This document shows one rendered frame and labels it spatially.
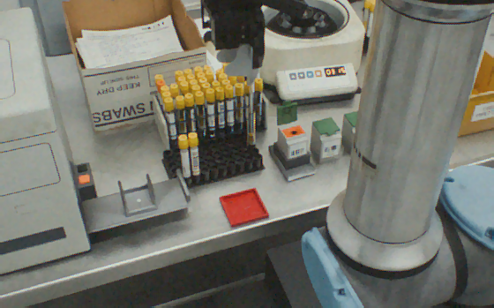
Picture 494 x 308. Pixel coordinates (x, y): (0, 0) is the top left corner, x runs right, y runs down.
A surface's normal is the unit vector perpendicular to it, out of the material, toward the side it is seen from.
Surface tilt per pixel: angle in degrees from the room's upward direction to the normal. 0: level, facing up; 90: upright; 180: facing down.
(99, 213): 0
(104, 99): 89
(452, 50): 90
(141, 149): 0
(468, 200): 8
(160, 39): 2
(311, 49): 90
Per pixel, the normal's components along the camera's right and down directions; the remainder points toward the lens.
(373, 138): -0.78, 0.42
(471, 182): 0.14, -0.73
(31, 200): 0.34, 0.62
